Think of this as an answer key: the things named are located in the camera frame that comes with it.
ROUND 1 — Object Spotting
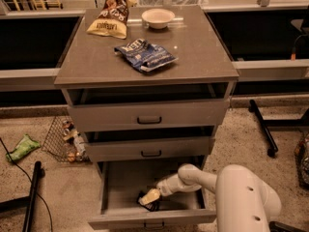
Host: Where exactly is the blue chip bag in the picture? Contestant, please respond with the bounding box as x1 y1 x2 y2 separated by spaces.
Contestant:
114 39 177 73

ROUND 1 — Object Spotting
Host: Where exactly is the black floor cable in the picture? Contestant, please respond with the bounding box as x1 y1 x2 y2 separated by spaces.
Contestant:
0 137 54 232

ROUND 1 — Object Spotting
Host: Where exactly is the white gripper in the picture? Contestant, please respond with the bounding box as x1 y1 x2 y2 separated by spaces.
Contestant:
138 174 201 206

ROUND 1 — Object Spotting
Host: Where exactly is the wire basket with snacks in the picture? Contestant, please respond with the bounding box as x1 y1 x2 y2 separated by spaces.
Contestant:
42 116 89 162

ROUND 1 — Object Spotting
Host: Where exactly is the black foot bottom right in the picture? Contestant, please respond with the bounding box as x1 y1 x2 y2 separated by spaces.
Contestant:
269 221 305 232

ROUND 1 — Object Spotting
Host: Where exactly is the black stand leg left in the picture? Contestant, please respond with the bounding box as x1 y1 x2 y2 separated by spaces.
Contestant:
0 161 43 232

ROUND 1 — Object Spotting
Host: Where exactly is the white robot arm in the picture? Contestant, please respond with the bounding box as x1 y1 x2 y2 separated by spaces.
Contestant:
137 163 282 232

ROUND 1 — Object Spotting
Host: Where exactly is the grey middle drawer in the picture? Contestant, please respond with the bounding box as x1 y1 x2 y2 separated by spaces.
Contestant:
85 136 214 161

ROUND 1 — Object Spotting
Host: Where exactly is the grey bottom drawer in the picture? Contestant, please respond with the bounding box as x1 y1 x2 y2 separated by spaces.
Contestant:
89 157 215 230

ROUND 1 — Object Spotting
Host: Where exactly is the grey top drawer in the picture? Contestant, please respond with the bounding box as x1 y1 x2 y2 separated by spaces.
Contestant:
68 100 229 132

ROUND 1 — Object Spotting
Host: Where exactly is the green snack bag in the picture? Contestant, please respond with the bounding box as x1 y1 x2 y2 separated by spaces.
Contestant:
6 134 42 162

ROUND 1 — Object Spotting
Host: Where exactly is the brown yellow chip bag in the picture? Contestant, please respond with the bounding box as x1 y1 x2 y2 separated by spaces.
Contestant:
87 0 136 40

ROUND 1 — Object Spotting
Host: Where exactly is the white ceramic bowl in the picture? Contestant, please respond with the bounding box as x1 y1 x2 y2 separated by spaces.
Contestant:
142 9 175 29

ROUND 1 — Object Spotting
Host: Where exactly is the dark basket at right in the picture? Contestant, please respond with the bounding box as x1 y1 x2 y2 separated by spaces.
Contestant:
295 134 309 189

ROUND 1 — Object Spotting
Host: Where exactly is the grey three-drawer cabinet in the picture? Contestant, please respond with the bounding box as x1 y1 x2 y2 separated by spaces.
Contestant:
55 6 239 230

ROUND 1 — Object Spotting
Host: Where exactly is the black rxbar chocolate bar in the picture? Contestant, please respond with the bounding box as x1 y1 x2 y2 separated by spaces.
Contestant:
136 191 159 212

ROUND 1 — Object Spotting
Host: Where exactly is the grey drawer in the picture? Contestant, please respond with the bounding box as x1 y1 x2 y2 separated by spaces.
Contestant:
68 100 229 132
89 157 215 230
85 136 214 161

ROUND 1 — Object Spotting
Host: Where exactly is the black stand base right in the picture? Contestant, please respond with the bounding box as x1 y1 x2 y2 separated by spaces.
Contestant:
248 100 309 158

